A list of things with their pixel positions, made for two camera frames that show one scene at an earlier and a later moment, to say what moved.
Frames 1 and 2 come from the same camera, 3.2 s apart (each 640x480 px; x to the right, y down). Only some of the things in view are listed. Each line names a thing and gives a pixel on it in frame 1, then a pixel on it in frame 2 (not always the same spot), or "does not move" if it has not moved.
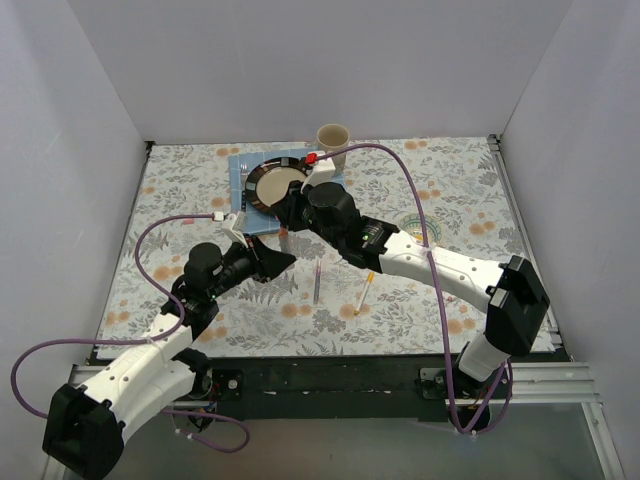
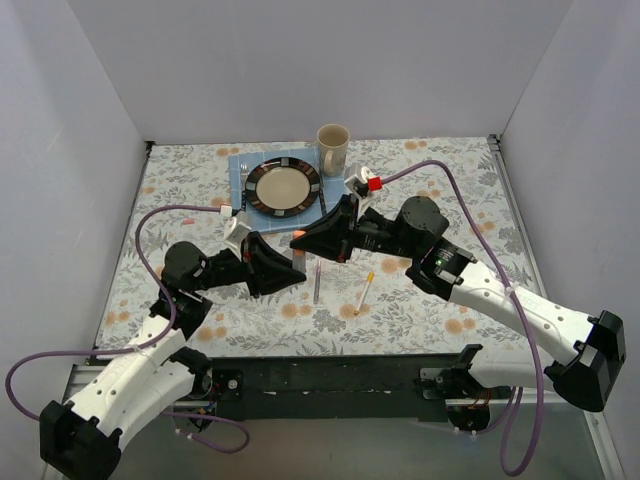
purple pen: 317,281 does not move
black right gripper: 289,205 to 350,232
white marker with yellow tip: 357,310 does not move
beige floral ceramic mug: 333,137 does not move
